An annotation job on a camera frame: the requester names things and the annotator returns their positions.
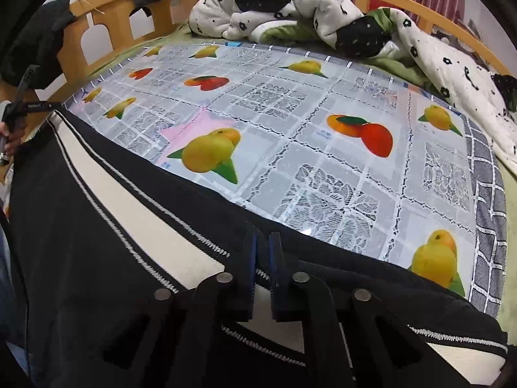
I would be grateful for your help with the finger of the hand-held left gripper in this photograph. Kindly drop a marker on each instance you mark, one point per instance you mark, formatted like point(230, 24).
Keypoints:
point(38, 106)
point(28, 83)

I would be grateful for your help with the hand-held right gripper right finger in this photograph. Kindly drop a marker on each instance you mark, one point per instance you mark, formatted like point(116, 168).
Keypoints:
point(277, 262)

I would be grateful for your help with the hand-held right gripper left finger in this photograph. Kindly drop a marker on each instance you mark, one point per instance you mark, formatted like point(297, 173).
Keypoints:
point(252, 262)

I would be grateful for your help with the black pants with white stripe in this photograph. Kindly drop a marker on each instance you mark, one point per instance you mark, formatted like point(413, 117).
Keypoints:
point(101, 250)

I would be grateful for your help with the person's left hand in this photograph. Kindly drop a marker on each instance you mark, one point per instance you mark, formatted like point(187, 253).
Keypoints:
point(14, 141)

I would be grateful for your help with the black garment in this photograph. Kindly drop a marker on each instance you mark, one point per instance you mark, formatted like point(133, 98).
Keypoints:
point(34, 44)

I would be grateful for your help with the fruit printed plastic tablecloth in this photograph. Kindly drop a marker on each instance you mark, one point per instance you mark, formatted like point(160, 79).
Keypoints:
point(307, 137)

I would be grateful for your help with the white quilt with black flowers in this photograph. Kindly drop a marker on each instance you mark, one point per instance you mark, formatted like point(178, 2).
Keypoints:
point(323, 12)

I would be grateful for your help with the wooden bed frame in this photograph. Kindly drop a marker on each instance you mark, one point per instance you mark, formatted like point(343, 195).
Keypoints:
point(80, 36)

